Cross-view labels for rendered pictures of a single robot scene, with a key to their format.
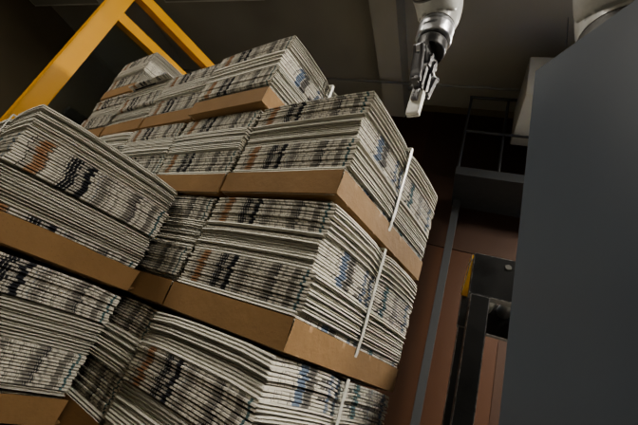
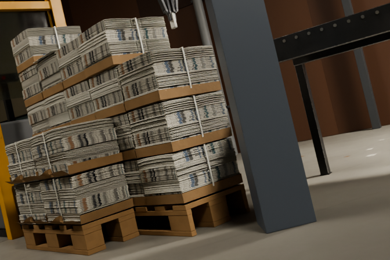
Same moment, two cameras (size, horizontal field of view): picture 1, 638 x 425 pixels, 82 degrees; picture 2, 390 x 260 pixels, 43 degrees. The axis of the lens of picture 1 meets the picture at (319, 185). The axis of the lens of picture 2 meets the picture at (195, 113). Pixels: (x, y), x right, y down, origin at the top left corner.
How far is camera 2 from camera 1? 1.63 m
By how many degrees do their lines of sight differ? 24
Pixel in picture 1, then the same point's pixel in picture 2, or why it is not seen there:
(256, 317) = (162, 147)
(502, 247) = not seen: outside the picture
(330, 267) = (174, 121)
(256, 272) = (155, 134)
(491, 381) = not seen: outside the picture
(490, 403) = not seen: outside the picture
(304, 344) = (179, 146)
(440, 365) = (376, 54)
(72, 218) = (91, 152)
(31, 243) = (89, 165)
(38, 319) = (107, 183)
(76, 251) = (101, 159)
